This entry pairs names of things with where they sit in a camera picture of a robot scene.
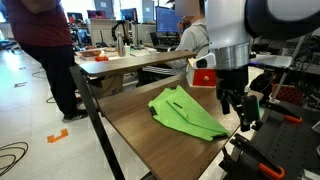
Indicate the seated person in grey shirt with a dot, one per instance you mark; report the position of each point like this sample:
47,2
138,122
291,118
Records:
193,40

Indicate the standing person in maroon shirt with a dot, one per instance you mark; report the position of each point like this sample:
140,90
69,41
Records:
43,40

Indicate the cardboard box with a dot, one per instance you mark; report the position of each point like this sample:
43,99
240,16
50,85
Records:
107,86

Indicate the orange floor tape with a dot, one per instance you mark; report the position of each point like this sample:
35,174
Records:
57,136

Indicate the shallow bowl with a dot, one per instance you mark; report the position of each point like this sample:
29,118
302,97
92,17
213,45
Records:
90,53

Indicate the steel water bottle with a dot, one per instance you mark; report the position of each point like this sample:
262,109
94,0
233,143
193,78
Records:
120,45

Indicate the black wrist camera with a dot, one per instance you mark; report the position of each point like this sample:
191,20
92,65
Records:
251,108

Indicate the computer monitor with blue screen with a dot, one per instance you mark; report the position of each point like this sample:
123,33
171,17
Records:
167,20

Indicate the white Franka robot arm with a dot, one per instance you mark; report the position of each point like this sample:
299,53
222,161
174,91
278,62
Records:
230,26

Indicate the red plastic crate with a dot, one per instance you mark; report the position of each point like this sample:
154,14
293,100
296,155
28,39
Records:
287,94

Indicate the small computer monitor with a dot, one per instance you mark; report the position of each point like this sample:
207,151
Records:
128,15

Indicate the brown side table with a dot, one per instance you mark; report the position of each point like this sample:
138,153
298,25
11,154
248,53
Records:
133,63

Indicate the light grey flat panel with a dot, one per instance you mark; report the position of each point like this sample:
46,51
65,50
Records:
271,61

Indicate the wooden box with red drawer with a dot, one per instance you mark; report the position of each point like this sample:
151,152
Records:
203,76

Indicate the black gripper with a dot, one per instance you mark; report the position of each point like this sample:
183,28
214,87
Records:
231,80

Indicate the white cup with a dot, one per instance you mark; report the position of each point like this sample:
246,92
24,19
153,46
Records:
127,50

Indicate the black table leg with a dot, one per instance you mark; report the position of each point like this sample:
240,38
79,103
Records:
96,123

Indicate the black perforated workbench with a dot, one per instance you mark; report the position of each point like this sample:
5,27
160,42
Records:
293,146

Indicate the black laptop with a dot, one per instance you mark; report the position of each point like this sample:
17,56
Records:
156,41

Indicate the orange object on desk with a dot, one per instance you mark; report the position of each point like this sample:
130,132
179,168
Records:
101,58

